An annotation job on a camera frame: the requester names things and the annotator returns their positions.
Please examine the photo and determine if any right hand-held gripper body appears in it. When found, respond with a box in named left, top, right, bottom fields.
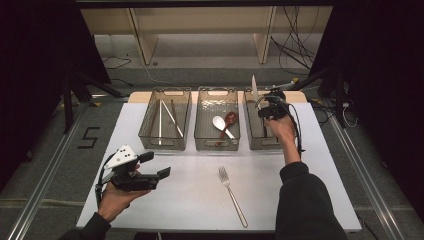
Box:
left=258, top=81, right=297, bottom=121

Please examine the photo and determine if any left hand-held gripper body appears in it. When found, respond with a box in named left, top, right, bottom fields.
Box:
left=104, top=144, right=161, bottom=193

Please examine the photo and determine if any smoky clear plastic bin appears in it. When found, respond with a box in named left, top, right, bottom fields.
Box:
left=243, top=87, right=299, bottom=150
left=193, top=86, right=242, bottom=152
left=138, top=87, right=193, bottom=151

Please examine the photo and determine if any steel table knife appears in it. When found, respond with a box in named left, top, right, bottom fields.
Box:
left=251, top=74, right=262, bottom=111

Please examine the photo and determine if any white chopstick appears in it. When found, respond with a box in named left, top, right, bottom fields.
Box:
left=158, top=99, right=163, bottom=146
left=160, top=99, right=185, bottom=138

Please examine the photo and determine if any brown wooden spoon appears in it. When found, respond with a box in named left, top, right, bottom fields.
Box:
left=215, top=111, right=239, bottom=147

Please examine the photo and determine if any brown wooden chopstick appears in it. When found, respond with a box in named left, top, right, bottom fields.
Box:
left=170, top=99, right=180, bottom=130

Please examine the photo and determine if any white ceramic spoon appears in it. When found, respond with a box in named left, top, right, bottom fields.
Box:
left=212, top=115, right=236, bottom=140

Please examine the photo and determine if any person's right hand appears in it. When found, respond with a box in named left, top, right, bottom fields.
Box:
left=264, top=114, right=298, bottom=150

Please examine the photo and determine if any person's left hand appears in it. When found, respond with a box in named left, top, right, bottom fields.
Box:
left=97, top=181, right=152, bottom=224

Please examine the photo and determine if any steel fork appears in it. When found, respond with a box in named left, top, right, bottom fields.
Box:
left=218, top=165, right=250, bottom=229

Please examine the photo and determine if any black tripod stand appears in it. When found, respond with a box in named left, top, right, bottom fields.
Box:
left=61, top=71, right=125, bottom=134
left=288, top=64, right=348, bottom=129

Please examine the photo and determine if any white table cover sheet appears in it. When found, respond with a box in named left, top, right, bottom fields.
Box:
left=76, top=101, right=363, bottom=233

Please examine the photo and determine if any light wooden shelf unit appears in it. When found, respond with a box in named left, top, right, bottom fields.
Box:
left=79, top=6, right=334, bottom=66

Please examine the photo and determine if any dark curtain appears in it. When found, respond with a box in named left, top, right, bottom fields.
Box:
left=0, top=0, right=113, bottom=193
left=308, top=0, right=424, bottom=221

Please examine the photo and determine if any right hand-held gripper cable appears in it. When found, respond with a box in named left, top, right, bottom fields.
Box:
left=254, top=94, right=307, bottom=158

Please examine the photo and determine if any hand-held gripper cable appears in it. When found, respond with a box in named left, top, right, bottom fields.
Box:
left=94, top=152, right=118, bottom=208
left=254, top=94, right=307, bottom=158

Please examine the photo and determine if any left hand-held gripper cable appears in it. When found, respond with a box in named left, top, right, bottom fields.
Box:
left=94, top=152, right=118, bottom=208

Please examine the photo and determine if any bundle of black floor cables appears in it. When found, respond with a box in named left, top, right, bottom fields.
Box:
left=269, top=5, right=318, bottom=77

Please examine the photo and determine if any white cable with plug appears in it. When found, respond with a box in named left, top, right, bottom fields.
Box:
left=341, top=101, right=359, bottom=129

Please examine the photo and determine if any white floor cable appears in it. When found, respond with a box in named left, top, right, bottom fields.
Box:
left=126, top=53, right=176, bottom=87

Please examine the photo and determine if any aluminium floor rail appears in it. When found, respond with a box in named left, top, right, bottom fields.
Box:
left=6, top=99, right=101, bottom=240
left=328, top=113, right=406, bottom=240

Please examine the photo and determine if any black floor cable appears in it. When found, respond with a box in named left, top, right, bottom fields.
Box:
left=100, top=54, right=134, bottom=88

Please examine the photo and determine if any black frame bar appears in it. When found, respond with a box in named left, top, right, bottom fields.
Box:
left=74, top=0, right=336, bottom=8

